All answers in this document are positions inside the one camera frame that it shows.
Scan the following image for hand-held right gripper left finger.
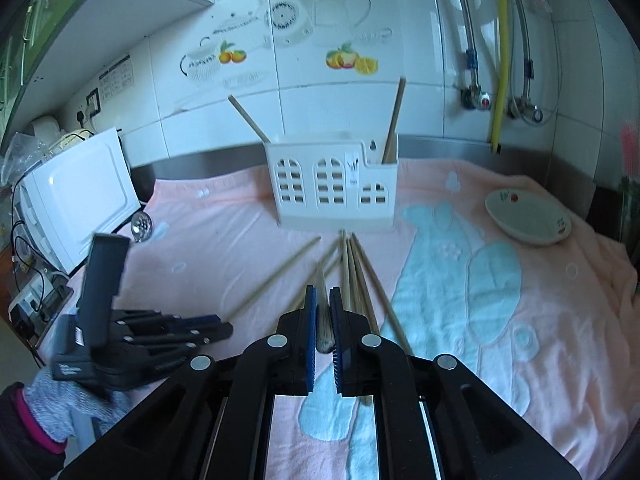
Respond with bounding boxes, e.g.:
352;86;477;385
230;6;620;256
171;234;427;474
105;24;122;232
60;285;321;480

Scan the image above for wall calendar sticker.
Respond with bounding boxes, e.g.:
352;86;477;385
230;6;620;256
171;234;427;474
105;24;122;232
98;55;136;102

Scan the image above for black power cables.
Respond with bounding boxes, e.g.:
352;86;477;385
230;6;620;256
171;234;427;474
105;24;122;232
10;220;51;311

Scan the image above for white plastic utensil holder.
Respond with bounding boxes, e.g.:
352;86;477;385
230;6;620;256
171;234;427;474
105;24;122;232
263;132;400;235

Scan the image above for green wall cabinet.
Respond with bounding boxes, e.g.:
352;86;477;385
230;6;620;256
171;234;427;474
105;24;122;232
0;0;216;156

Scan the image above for person's left forearm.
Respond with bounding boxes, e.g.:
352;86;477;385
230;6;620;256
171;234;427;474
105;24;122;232
0;382;68;480

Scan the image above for white microwave oven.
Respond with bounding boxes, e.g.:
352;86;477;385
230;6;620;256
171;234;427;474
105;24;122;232
12;127;142;276

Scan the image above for pile of wooden chopsticks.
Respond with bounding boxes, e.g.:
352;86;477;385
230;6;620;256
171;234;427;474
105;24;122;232
220;230;413;356

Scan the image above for power strip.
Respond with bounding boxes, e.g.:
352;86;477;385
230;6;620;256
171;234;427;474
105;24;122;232
10;272;68;322

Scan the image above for metal slotted spoon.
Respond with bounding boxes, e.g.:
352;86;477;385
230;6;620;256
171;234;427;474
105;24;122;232
130;211;155;243

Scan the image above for pink printed towel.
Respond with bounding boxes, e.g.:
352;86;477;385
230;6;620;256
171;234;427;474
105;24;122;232
37;157;640;480

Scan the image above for small white oval plate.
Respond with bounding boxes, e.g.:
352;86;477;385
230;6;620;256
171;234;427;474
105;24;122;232
484;187;573;247

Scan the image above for braided metal hose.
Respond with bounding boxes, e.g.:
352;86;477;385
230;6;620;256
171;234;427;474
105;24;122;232
447;0;482;92
510;0;536;103

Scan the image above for person's left hand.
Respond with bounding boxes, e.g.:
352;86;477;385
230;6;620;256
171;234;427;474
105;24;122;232
22;365;132;446

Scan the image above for white kitchen appliance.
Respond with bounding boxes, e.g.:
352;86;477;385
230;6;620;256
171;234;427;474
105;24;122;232
30;115;63;137

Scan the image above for wooden chopstick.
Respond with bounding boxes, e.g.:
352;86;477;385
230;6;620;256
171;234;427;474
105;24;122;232
227;95;271;143
316;290;337;353
382;77;407;165

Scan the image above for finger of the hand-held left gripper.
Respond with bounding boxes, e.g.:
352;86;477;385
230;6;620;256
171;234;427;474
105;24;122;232
120;324;234;386
112;309;223;335

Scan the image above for yellow gas hose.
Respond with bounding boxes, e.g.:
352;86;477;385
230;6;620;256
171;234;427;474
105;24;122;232
487;0;512;154

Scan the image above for clear plastic bag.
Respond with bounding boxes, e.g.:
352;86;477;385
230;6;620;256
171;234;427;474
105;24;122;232
0;132;51;186

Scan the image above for metal water valve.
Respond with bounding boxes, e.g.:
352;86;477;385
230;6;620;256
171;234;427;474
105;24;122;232
507;97;546;123
460;85;493;111

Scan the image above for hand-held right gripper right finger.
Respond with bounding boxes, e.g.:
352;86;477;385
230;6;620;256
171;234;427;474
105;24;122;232
327;286;583;480

